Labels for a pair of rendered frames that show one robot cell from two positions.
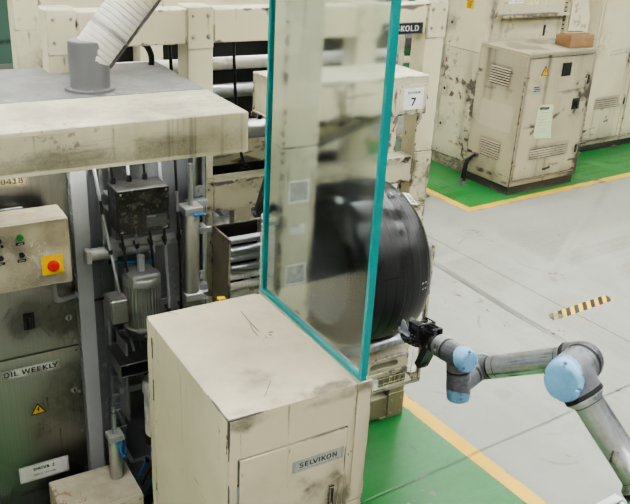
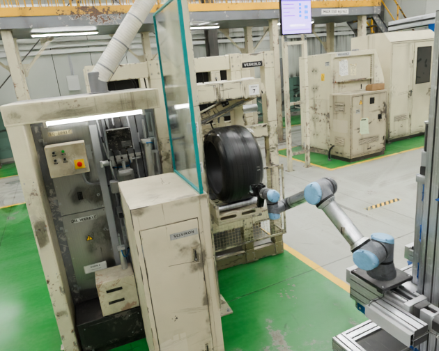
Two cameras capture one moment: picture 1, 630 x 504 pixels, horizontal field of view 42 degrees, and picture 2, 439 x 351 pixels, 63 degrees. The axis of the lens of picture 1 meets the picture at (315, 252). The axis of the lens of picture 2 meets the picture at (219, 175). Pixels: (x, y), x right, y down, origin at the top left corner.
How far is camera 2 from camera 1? 0.79 m
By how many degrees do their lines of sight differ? 14
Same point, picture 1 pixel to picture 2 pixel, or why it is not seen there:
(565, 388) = (313, 197)
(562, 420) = not seen: hidden behind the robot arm
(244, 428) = (139, 214)
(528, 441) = (347, 261)
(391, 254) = (238, 153)
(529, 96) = (354, 114)
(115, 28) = (105, 65)
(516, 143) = (351, 137)
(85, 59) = (93, 79)
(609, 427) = (338, 214)
